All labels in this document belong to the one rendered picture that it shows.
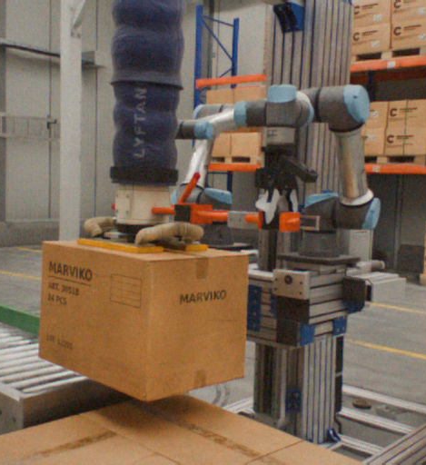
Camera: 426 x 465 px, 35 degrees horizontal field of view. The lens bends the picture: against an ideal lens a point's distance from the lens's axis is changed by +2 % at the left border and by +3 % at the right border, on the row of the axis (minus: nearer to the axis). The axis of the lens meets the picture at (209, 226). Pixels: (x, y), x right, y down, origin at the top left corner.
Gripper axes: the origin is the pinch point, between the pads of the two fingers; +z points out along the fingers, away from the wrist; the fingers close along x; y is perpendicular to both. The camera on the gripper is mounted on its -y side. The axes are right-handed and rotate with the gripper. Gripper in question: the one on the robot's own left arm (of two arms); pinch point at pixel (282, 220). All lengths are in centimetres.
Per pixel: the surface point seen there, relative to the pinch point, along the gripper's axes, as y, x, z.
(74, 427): 58, 25, 65
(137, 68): 54, 9, -44
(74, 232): 358, -162, 30
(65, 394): 74, 19, 61
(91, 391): 74, 9, 62
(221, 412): 38, -18, 65
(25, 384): 105, 16, 65
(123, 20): 58, 10, -59
